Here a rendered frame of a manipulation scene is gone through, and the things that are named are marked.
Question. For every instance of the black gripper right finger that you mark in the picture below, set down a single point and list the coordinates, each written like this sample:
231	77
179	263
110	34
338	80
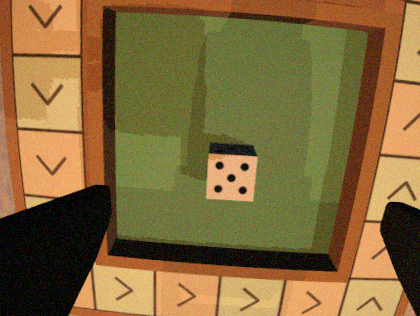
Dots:
400	230

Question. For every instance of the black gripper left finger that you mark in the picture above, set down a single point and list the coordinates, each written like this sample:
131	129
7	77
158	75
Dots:
47	252

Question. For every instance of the tan die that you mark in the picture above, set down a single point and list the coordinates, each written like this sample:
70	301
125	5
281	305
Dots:
232	171

